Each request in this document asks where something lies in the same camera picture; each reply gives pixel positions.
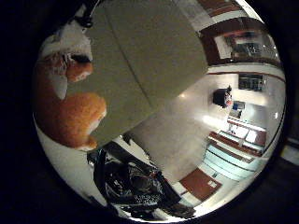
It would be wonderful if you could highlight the orange and white fox plush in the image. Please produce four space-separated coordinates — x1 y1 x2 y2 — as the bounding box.
33 21 108 152

